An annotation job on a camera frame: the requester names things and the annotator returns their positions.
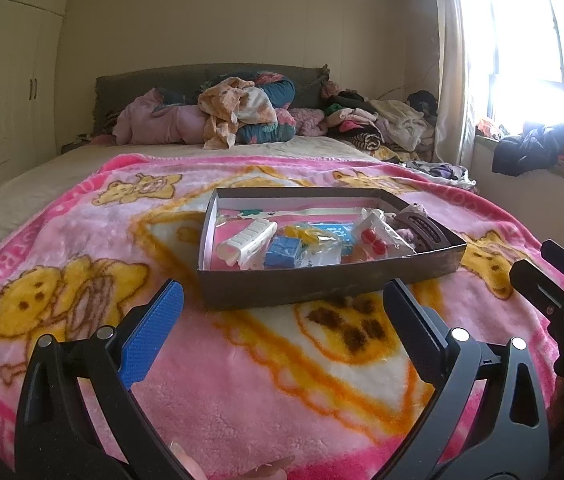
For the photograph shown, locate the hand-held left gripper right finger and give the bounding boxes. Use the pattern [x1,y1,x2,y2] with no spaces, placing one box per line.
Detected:
[377,277,551,480]

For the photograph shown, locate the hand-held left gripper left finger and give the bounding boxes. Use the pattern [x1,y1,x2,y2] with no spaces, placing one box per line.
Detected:
[14,277,198,480]

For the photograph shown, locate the dark cardboard box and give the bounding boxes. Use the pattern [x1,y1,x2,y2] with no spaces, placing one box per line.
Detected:
[196,187,469,312]

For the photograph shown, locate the white hair claw clip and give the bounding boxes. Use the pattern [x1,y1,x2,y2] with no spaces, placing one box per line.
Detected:
[216,220,278,269]

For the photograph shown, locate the person's left hand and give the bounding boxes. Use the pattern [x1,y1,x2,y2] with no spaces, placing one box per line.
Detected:
[169,441,296,480]

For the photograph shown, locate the dark brown hair clip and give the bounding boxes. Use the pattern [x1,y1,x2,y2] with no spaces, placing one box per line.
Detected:
[394,212,452,252]

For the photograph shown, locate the pink cartoon printed blanket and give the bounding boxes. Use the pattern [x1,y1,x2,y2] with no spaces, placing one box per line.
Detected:
[0,154,564,480]

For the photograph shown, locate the pink book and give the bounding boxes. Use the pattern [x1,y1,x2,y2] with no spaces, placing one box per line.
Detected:
[204,207,363,272]

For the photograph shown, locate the dark jacket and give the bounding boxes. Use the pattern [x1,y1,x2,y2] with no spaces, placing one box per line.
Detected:
[491,122,564,178]

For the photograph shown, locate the yellow hair accessory in bag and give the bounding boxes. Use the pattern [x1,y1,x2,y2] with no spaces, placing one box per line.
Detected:
[282,224,344,267]

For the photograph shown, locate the blue small block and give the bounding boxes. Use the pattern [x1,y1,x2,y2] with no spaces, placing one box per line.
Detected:
[263,236,304,269]

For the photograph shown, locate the purple grey clothes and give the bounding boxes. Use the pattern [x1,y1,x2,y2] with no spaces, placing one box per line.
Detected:
[404,160,478,192]

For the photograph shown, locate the pile of mixed clothes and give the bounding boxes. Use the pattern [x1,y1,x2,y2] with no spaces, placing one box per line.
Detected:
[291,80,439,164]

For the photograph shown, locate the pink garment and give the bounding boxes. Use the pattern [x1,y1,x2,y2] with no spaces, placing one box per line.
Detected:
[112,87,213,147]

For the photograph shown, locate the window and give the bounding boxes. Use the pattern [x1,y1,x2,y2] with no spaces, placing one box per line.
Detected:
[467,0,564,137]

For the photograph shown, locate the cream curtain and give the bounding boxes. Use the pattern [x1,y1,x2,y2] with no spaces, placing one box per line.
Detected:
[431,0,499,169]

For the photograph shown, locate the orange white floral cloth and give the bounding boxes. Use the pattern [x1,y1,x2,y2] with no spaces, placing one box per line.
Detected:
[198,77,279,151]

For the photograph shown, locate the pile of bedding and pillows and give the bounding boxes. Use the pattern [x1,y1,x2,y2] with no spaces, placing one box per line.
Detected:
[162,72,299,145]

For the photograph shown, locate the cream wardrobe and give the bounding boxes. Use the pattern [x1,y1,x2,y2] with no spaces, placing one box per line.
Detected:
[0,0,74,212]

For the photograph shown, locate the red bead hair tie bag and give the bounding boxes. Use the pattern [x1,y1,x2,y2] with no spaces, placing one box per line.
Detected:
[351,209,417,262]

